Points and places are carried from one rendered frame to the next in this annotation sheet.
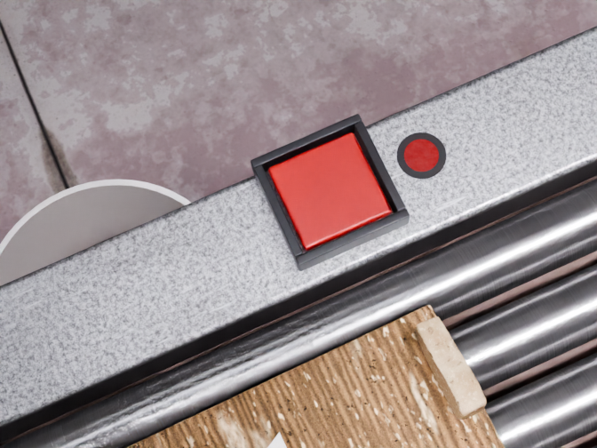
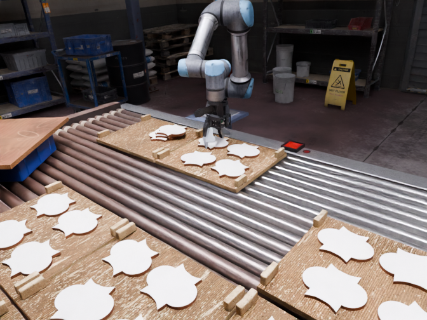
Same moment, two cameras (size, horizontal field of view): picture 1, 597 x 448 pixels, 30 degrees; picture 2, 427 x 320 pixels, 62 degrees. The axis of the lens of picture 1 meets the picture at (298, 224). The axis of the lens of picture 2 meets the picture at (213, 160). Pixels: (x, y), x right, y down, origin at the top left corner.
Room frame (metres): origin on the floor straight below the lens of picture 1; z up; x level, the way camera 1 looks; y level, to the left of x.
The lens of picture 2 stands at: (-0.81, -1.00, 1.56)
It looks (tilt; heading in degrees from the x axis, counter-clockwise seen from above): 26 degrees down; 57
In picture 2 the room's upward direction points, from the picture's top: 3 degrees counter-clockwise
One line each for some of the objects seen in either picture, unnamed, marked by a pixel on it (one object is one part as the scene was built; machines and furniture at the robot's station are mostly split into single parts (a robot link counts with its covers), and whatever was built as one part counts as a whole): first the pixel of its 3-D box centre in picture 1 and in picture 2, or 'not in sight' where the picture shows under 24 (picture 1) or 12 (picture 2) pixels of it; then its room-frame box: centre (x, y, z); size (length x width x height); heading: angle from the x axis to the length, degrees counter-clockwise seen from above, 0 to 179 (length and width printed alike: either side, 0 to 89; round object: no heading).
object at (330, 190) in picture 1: (329, 192); (292, 146); (0.23, -0.02, 0.92); 0.06 x 0.06 x 0.01; 16
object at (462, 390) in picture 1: (449, 367); (279, 152); (0.10, -0.07, 0.95); 0.06 x 0.02 x 0.03; 17
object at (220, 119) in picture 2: not in sight; (217, 113); (-0.03, 0.17, 1.08); 0.09 x 0.08 x 0.12; 107
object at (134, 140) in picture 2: not in sight; (152, 136); (-0.20, 0.48, 0.93); 0.41 x 0.35 x 0.02; 106
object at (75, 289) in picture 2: not in sight; (129, 294); (-0.67, -0.39, 0.94); 0.41 x 0.35 x 0.04; 105
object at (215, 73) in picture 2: not in sight; (215, 75); (-0.03, 0.17, 1.24); 0.09 x 0.08 x 0.11; 41
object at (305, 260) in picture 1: (329, 191); (292, 146); (0.23, -0.02, 0.92); 0.08 x 0.08 x 0.02; 16
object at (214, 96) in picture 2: not in sight; (215, 94); (-0.03, 0.17, 1.16); 0.08 x 0.08 x 0.05
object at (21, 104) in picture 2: not in sight; (27, 89); (-0.25, 4.84, 0.32); 0.50 x 0.41 x 0.37; 12
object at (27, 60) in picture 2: not in sight; (25, 59); (-0.18, 4.82, 0.76); 0.50 x 0.36 x 0.24; 22
